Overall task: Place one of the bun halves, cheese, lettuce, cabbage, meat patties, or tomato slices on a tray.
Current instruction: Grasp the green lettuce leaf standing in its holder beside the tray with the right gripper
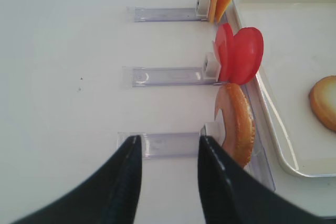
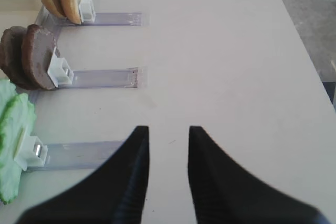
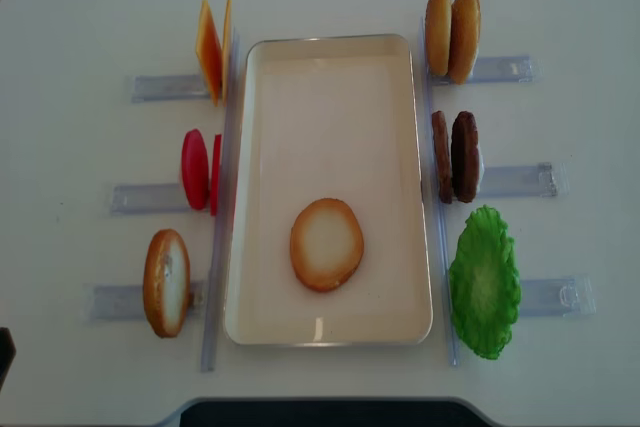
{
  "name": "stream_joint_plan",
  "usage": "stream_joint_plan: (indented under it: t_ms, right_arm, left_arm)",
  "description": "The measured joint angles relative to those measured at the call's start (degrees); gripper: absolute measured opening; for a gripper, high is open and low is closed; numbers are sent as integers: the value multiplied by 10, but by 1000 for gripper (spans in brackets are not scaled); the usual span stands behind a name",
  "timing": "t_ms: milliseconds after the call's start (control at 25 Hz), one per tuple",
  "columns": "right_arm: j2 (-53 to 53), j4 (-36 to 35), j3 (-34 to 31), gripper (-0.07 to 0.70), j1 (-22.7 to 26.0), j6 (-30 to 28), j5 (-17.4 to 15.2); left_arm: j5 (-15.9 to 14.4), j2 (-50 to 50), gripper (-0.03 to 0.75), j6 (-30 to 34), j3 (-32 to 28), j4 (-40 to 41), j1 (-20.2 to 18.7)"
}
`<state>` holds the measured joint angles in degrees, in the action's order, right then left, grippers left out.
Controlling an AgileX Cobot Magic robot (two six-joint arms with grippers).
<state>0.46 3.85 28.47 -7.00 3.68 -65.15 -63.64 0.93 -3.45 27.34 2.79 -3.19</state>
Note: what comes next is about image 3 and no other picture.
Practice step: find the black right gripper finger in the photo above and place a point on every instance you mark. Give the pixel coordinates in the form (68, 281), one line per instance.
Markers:
(7, 353)

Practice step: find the upright bread slice left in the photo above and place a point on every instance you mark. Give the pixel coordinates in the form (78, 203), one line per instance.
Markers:
(166, 283)

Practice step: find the red tomato slice outer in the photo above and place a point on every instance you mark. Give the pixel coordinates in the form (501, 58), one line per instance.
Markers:
(194, 169)

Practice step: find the red tomato slice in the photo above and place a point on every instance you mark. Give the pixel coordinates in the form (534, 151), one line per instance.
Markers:
(215, 174)
(194, 169)

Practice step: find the red tomato slice inner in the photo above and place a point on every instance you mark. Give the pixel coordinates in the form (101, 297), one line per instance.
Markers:
(215, 174)

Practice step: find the bread slice on tray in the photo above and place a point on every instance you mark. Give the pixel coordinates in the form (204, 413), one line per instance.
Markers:
(326, 245)

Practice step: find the orange cheese slice outer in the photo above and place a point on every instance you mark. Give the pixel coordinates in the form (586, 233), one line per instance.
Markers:
(209, 53)

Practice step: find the orange cheese slice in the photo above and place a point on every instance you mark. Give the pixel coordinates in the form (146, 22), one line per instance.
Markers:
(209, 53)
(226, 51)

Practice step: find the orange cheese slice inner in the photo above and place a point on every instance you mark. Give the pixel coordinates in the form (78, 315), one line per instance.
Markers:
(226, 51)

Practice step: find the green lettuce leaf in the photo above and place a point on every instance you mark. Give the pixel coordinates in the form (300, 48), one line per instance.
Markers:
(484, 284)

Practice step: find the brown meat patty inner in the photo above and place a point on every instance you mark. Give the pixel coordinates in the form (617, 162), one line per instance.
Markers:
(442, 157)

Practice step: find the dark meat patty outer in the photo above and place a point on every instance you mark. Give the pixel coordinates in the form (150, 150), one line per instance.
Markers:
(465, 157)

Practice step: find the dark object bottom edge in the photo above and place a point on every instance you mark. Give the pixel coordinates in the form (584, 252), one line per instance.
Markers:
(329, 413)

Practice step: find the white rectangular tray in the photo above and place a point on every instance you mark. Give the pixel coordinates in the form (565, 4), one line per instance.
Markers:
(329, 118)

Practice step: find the bun slice outer right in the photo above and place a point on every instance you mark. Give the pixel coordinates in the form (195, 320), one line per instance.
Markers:
(438, 35)

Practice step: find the bun slice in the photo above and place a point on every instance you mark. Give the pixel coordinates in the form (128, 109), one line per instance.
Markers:
(438, 35)
(465, 36)

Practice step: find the bun slice inner right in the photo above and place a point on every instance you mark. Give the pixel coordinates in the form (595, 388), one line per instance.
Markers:
(465, 36)

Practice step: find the clear holder rail bread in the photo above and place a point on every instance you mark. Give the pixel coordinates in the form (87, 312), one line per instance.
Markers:
(119, 303)

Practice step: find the clear holder rail tomato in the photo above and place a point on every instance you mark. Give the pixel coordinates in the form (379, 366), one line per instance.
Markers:
(127, 199)

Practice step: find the clear long rail left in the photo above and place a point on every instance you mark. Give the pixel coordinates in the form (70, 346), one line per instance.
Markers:
(226, 205)

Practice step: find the clear long rail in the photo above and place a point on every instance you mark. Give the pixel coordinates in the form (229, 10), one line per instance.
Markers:
(226, 205)
(437, 207)

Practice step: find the clear holder rail cheese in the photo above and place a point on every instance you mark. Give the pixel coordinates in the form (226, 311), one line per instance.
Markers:
(168, 88)

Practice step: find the clear long rail right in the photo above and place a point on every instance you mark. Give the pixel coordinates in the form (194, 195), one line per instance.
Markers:
(437, 207)

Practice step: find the clear holder rail patties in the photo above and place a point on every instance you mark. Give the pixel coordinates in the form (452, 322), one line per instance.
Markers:
(545, 179)

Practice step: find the clear holder rail buns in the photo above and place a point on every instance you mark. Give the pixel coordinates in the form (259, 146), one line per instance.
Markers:
(505, 69)

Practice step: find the clear holder rail lettuce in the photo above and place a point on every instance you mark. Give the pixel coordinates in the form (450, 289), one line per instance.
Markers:
(560, 297)

